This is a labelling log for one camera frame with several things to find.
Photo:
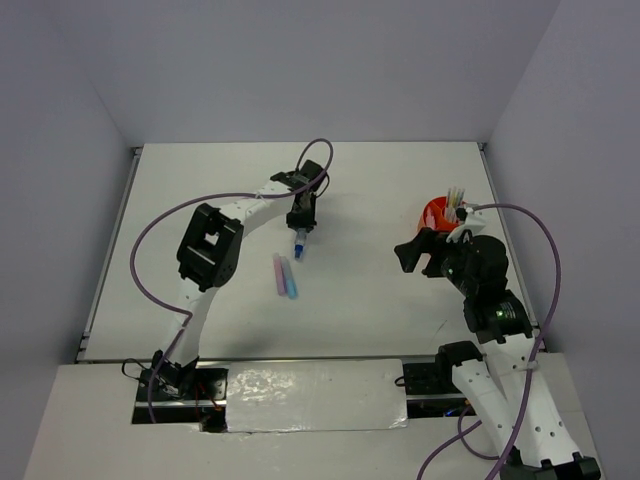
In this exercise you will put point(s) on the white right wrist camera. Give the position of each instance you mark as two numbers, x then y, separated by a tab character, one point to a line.
469	222

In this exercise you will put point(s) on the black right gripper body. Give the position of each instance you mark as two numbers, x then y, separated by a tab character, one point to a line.
464	281

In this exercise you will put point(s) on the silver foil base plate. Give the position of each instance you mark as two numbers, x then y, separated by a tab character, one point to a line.
295	396

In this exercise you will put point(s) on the clear blue spray bottle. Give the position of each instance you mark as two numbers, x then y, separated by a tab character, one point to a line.
299	244

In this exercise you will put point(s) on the orange round pen holder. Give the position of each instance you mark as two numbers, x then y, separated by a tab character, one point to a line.
435	216

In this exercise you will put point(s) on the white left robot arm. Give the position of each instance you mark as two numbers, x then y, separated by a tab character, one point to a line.
208	257

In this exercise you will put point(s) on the yellow gel pen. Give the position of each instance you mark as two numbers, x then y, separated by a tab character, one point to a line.
453	197

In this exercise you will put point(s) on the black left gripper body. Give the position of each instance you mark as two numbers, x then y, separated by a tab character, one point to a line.
299	218

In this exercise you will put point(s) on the light blue highlighter marker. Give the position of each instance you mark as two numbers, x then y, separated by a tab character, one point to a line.
290	284

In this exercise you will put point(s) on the pink highlighter marker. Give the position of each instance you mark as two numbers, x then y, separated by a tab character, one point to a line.
279	275

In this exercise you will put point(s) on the clear blue gel pen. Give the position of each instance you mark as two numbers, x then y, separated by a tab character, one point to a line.
460	200

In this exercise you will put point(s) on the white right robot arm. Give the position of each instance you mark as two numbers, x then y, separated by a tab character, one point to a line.
496	373

